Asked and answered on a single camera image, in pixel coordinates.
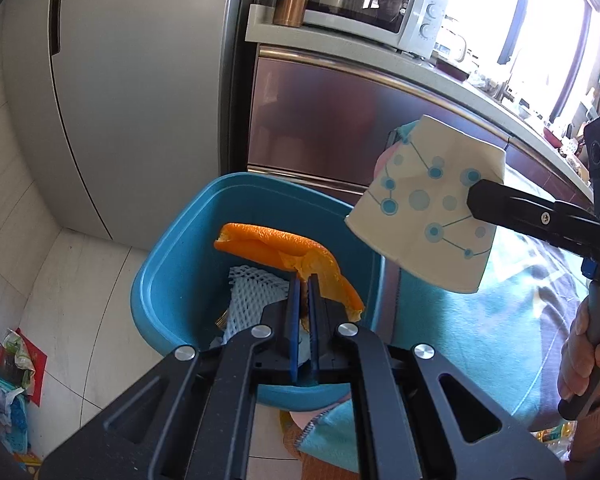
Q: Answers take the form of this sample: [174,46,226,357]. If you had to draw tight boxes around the dark red tray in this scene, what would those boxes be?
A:
[432,57,472,82]

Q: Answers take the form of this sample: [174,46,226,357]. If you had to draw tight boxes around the white microwave oven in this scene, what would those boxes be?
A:
[302,0,449,56]

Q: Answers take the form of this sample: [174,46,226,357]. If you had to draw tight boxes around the kitchen faucet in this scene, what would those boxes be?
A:
[496,49,527,105]

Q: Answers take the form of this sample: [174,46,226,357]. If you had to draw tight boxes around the clear green-edged snack wrapper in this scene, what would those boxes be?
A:
[531,420,579,456]

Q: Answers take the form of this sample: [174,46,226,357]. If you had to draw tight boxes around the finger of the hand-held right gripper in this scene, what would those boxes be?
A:
[466,179,600,262]

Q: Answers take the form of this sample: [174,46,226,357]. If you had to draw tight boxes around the teal patterned tablecloth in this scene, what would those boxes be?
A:
[298,119,600,462]

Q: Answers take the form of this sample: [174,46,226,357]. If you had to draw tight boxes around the person's right hand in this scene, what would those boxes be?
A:
[556,299,600,404]

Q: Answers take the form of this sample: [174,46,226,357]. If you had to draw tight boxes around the dark red kitchen cabinet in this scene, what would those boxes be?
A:
[246,42,589,207]

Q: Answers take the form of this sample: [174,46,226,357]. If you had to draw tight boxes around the long orange peel strip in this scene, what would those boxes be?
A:
[214,222,366,322]

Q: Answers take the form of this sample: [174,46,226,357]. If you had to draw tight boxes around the blue plastic bin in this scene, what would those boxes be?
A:
[130,172,389,409]

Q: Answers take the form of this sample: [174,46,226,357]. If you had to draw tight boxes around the countertop clutter of dishes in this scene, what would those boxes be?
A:
[542,85,597,173]

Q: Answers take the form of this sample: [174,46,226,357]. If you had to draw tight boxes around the silver refrigerator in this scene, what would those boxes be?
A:
[2,0,252,252]

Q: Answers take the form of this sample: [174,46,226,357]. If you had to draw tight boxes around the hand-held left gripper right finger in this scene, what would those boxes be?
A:
[307,272,567,480]

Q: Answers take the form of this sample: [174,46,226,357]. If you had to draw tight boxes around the white foam fruit net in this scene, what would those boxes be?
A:
[227,265,294,342]

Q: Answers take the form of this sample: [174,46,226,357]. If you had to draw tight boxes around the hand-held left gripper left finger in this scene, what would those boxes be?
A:
[40,275,303,480]

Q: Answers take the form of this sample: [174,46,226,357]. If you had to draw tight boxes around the colourful bags on floor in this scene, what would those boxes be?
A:
[0,327,49,457]

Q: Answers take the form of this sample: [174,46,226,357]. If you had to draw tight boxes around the white dotted paper cup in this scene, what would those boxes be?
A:
[344,114,507,295]

